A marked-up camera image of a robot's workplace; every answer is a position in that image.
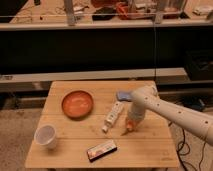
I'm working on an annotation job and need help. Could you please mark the orange chili pepper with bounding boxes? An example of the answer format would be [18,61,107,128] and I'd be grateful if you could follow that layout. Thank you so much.
[121,123,134,136]

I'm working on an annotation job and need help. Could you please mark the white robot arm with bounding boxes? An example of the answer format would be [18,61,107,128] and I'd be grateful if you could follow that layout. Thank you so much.
[126,86,213,146]

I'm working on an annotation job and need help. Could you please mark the white tube bottle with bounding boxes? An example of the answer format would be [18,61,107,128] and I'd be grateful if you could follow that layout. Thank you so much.
[102,101,124,133]

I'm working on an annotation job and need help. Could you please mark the blue sponge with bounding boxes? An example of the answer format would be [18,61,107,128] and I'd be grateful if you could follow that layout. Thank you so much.
[116,91,132,102]

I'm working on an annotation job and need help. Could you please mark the wooden folding table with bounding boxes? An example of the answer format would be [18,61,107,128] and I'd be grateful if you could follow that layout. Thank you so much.
[25,81,179,169]

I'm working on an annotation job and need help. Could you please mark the black rectangular box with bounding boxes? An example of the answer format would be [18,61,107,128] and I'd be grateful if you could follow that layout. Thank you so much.
[87,140,117,162]

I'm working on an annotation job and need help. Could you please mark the black device on floor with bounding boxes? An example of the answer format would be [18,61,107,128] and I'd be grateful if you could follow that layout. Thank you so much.
[187,99,205,112]

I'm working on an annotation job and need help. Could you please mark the orange ceramic bowl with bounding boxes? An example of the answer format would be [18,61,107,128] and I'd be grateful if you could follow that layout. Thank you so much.
[61,90,94,119]

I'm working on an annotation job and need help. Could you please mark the white plastic cup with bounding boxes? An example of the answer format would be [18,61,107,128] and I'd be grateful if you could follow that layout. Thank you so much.
[34,125,57,149]

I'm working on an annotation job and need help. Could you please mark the black cables on floor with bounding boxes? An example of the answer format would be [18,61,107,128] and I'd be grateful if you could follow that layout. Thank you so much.
[168,119,213,171]

